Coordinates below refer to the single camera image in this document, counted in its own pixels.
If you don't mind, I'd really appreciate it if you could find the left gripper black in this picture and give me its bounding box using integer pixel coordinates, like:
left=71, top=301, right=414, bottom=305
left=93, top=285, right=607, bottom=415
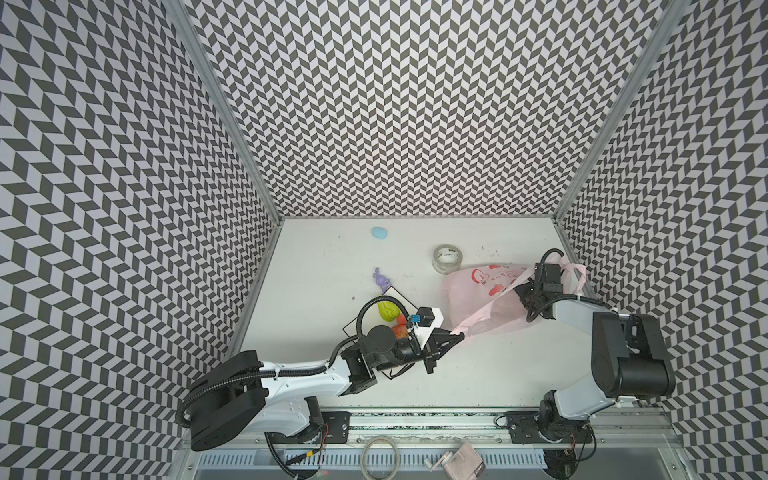
left=374, top=330, right=467, bottom=378

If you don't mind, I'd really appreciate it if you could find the fake red yellow mango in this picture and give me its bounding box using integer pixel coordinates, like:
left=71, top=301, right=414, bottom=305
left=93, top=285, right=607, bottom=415
left=392, top=325, right=409, bottom=339

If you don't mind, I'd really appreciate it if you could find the pink plastic bag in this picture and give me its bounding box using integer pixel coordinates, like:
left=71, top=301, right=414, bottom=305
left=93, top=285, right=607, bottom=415
left=443, top=257, right=593, bottom=340

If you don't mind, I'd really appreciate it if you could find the green fake pear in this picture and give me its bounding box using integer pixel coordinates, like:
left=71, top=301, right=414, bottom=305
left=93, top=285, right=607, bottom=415
left=377, top=301, right=401, bottom=322

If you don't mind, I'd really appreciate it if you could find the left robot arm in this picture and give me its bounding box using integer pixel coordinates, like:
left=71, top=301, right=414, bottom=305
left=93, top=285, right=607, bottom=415
left=175, top=295, right=465, bottom=451

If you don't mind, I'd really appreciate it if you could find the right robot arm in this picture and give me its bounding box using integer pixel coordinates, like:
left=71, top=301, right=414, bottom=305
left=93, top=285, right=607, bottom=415
left=514, top=248, right=676, bottom=443

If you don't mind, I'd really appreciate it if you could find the purple bunny toy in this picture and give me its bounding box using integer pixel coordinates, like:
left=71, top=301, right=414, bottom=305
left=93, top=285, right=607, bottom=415
left=373, top=268, right=392, bottom=293

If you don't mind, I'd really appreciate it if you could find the clear tape roll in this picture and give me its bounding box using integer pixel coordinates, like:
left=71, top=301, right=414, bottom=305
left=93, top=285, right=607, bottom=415
left=432, top=244, right=463, bottom=275

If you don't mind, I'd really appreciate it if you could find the pink box on ledge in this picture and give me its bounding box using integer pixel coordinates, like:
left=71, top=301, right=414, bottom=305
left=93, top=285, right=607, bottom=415
left=423, top=442, right=486, bottom=480

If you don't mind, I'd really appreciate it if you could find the light blue soap piece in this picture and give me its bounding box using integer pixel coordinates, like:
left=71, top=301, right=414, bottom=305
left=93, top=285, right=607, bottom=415
left=371, top=226, right=388, bottom=240

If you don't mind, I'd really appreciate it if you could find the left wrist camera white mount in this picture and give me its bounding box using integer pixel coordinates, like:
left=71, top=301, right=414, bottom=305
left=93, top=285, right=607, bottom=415
left=408, top=307, right=444, bottom=349

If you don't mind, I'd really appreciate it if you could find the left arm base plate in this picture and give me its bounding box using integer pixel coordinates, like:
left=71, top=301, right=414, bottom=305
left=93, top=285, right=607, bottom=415
left=297, top=410, right=351, bottom=444

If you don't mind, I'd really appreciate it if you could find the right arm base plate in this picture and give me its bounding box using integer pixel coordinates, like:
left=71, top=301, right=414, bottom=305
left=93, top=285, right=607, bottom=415
left=498, top=410, right=595, bottom=447

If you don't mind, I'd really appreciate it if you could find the coiled grey cable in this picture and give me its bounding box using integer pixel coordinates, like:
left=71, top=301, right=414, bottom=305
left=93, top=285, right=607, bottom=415
left=359, top=436, right=402, bottom=480

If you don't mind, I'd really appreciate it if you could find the aluminium front rail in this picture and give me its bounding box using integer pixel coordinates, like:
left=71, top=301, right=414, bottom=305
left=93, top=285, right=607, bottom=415
left=179, top=407, right=685, bottom=451

